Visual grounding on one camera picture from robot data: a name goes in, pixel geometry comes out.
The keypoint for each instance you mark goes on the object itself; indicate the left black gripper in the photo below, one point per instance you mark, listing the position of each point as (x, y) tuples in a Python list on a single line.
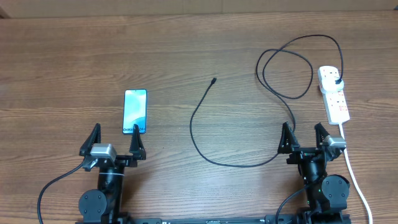
[(135, 150)]

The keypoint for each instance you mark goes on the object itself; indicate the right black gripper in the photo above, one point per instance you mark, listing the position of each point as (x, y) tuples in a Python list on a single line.
[(288, 145)]

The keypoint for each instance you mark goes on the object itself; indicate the blue Galaxy smartphone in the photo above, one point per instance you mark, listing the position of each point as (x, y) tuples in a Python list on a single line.
[(135, 111)]

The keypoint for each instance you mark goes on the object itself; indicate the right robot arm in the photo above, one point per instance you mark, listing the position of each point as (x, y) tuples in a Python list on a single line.
[(326, 194)]

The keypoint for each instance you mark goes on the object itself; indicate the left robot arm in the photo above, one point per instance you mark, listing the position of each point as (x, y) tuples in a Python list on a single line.
[(103, 204)]

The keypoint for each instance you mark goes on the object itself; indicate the white power strip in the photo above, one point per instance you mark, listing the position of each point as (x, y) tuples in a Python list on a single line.
[(335, 103)]

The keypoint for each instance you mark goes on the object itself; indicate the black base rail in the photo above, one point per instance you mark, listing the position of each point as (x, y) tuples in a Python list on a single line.
[(268, 219)]

